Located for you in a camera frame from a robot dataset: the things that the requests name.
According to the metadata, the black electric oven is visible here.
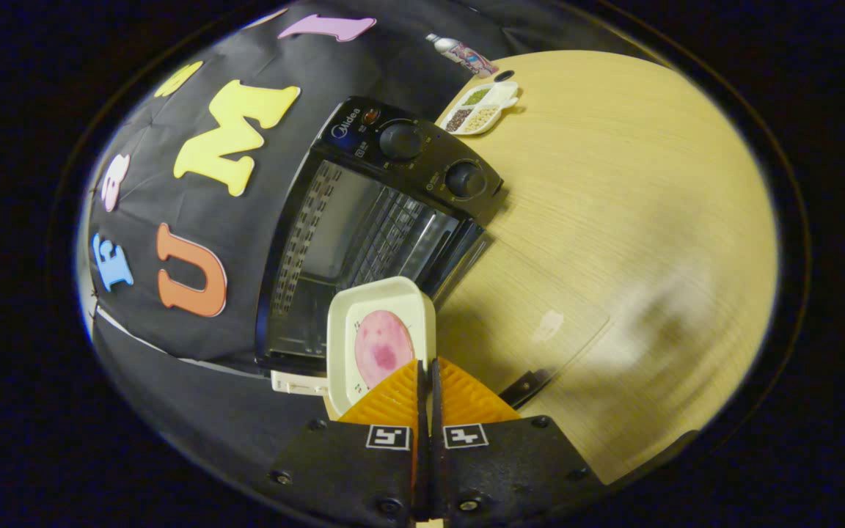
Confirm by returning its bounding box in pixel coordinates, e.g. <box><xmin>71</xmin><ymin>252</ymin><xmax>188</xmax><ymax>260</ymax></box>
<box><xmin>255</xmin><ymin>95</ymin><xmax>612</xmax><ymax>411</ymax></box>

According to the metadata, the cream square plate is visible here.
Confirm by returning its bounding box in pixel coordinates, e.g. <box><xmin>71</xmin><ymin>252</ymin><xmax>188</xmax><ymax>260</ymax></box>
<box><xmin>326</xmin><ymin>276</ymin><xmax>438</xmax><ymax>419</ymax></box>

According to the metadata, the white divided snack plate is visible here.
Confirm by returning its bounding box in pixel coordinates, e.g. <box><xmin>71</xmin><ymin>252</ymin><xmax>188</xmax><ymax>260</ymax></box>
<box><xmin>439</xmin><ymin>81</ymin><xmax>520</xmax><ymax>136</ymax></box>

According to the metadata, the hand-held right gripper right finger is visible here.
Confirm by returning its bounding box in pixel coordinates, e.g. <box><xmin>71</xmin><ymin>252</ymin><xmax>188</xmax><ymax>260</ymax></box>
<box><xmin>430</xmin><ymin>356</ymin><xmax>607</xmax><ymax>521</ymax></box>

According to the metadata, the silver patterned drink bottle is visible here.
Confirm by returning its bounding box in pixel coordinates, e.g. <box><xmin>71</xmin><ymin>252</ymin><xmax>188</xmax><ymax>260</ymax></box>
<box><xmin>425</xmin><ymin>32</ymin><xmax>500</xmax><ymax>78</ymax></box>

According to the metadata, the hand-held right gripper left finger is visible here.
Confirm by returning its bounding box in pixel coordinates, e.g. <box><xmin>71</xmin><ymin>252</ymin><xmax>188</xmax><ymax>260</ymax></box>
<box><xmin>268</xmin><ymin>358</ymin><xmax>423</xmax><ymax>521</ymax></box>

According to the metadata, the pink ham slice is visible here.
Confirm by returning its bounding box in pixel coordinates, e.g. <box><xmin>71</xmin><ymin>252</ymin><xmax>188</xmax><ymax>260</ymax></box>
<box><xmin>354</xmin><ymin>309</ymin><xmax>416</xmax><ymax>390</ymax></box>

